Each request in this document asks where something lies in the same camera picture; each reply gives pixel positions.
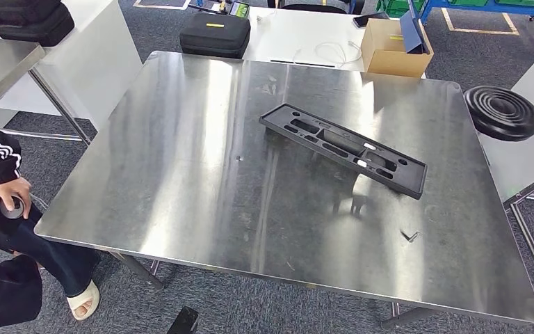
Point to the black bag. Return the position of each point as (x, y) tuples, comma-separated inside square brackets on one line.
[(23, 20)]

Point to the white table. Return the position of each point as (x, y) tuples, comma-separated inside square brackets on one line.
[(294, 30)]

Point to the metal table frame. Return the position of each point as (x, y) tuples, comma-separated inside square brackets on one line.
[(515, 201)]

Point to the open cardboard box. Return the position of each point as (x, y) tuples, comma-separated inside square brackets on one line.
[(387, 57)]

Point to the black plastic plate bracket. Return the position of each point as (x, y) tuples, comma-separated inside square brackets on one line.
[(405, 179)]

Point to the person's white slipper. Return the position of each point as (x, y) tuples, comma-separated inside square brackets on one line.
[(85, 302)]

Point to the person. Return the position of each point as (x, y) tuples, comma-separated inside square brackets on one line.
[(0, 286)]

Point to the black zip case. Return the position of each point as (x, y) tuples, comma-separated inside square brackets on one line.
[(214, 36)]

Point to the person's left hand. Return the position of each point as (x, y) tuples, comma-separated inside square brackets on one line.
[(16, 186)]

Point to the black phone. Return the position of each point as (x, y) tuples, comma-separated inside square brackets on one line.
[(368, 19)]

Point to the blue metal rack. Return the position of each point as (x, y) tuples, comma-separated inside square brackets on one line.
[(479, 5)]

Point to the black round stool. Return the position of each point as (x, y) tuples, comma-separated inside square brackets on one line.
[(502, 113)]

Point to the stainless steel workbench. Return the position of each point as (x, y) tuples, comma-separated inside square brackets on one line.
[(179, 161)]

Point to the green plastic crate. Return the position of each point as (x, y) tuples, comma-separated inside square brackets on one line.
[(396, 7)]

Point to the blue folder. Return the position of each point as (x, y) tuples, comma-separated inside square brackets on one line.
[(412, 34)]

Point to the small screen device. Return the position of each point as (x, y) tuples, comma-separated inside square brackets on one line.
[(239, 8)]

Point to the black office chair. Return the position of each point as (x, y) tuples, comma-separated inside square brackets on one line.
[(313, 7)]

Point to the small metal hex key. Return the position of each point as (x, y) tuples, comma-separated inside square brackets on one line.
[(412, 236)]

